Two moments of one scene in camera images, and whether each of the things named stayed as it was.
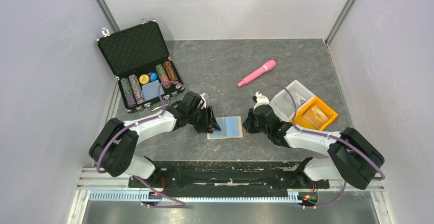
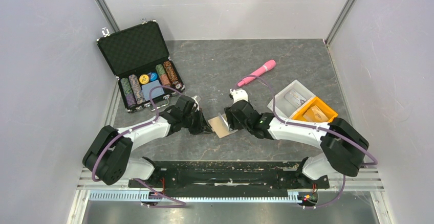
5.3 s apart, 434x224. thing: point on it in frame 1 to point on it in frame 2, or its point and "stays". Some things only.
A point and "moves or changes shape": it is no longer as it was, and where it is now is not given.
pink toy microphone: [257, 73] stays
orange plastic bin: [316, 114] stays
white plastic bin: [283, 105] stays
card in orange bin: [316, 116] stays
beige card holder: [230, 127] moves or changes shape
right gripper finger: [248, 124] to [230, 119]
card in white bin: [298, 99] stays
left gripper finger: [213, 125] to [205, 128]
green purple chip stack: [128, 93] stays
